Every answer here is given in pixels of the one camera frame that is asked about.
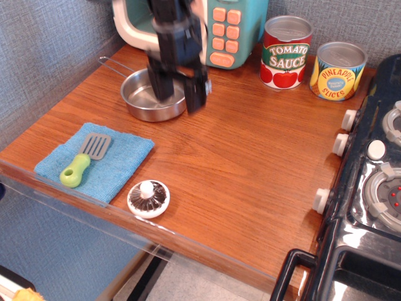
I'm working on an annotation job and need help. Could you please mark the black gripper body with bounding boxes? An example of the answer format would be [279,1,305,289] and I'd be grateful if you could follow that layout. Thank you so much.
[147,18,211,94]

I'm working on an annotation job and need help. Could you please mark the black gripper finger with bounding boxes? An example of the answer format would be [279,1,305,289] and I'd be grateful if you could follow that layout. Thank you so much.
[184,76,208,114]
[147,65,174,101]

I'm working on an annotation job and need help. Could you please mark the small steel pot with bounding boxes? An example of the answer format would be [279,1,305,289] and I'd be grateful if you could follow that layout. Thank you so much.
[98,56,187,122]

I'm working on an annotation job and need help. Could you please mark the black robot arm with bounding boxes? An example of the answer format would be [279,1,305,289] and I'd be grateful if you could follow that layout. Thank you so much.
[147,1,211,114]

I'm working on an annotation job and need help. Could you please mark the teal toy microwave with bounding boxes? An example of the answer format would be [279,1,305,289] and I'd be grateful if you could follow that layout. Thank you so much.
[112,0,269,70]

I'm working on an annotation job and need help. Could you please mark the green grey toy spatula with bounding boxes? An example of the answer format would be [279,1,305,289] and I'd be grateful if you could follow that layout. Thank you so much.
[60,132,112,188]

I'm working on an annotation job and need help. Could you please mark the tomato sauce can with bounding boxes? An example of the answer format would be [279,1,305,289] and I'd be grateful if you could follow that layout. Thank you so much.
[259,15,313,90]

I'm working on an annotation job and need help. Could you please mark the blue folded cloth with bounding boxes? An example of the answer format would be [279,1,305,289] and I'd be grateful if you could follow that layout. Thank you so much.
[34,123,154,203]

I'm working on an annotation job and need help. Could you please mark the white toy mushroom half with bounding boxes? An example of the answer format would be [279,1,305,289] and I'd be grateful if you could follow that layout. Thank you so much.
[127,180,170,219]

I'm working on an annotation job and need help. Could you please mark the pineapple slices can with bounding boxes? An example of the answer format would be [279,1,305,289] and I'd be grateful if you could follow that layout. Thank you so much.
[310,41,368,102]

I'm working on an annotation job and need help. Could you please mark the middle grey stove knob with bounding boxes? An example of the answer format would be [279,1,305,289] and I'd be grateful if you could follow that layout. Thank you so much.
[332,134,349,157]

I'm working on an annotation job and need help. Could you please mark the grey stove knob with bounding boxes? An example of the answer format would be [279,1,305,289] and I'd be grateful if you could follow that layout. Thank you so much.
[341,110,358,132]
[332,134,349,157]
[312,188,331,214]

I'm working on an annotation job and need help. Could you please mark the upper grey stove knob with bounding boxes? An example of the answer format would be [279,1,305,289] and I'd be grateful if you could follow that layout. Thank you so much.
[341,110,358,132]

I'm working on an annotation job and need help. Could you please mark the lower grey stove knob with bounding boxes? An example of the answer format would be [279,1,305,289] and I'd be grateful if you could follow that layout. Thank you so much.
[312,188,331,214]

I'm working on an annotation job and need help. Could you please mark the clear acrylic table guard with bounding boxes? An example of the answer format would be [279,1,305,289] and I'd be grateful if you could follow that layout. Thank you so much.
[1,162,272,300]

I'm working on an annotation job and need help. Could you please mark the black toy stove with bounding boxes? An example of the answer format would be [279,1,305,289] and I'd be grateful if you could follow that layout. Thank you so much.
[271,55,400,300]

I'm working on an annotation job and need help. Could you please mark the orange plush object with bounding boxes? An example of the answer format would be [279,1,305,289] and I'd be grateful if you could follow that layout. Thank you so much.
[12,288,44,301]

